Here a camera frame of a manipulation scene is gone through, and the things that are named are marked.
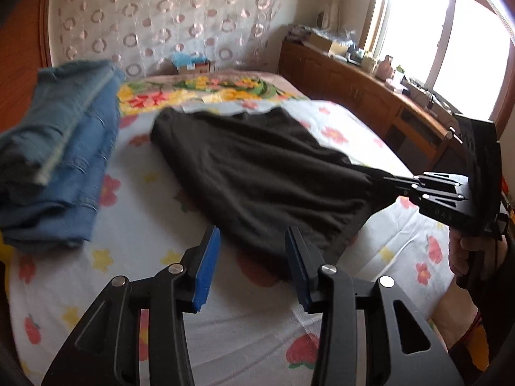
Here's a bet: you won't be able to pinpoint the open cardboard box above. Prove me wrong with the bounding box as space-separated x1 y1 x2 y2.
308 32 349 58

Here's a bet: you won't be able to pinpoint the blue plastic bag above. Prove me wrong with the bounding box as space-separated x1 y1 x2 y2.
172 52 206 67

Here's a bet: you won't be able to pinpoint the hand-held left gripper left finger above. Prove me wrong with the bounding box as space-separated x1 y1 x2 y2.
42 225 221 386

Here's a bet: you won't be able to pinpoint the wooden chair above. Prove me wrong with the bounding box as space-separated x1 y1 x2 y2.
388 105 456 162

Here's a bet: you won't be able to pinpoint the floral blanket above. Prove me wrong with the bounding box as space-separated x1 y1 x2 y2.
117 70 310 117

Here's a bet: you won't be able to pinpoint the brown wooden wardrobe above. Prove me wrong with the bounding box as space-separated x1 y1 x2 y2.
0 0 55 133

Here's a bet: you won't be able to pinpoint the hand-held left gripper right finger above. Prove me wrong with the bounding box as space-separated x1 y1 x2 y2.
285 226 463 386

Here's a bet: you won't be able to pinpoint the long wooden cabinet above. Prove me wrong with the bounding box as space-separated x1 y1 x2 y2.
279 38 503 170

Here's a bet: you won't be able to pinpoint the light blue folded jeans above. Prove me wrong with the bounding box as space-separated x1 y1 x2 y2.
0 60 126 188

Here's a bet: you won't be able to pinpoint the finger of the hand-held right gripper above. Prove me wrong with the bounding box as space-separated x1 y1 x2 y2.
382 172 469 189
396 187 471 204

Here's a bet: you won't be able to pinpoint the small cardboard box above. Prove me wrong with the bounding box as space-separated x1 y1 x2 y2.
177 60 212 75

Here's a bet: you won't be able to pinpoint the red string bracelet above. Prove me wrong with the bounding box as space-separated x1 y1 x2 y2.
463 309 484 342

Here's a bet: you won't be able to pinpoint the black pants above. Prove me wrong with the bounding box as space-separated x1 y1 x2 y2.
150 106 387 282

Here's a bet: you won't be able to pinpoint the circle patterned sheer curtain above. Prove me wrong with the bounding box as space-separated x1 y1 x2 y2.
48 0 288 77

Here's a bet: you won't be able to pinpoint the white floral bed sheet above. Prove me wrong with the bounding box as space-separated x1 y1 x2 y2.
8 98 455 386

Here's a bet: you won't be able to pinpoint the window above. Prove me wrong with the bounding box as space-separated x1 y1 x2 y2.
360 0 515 117

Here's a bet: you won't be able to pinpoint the person's right forearm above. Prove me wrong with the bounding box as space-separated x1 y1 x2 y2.
428 279 492 356

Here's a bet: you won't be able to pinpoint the person's right hand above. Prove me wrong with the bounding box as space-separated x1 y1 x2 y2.
448 231 479 278

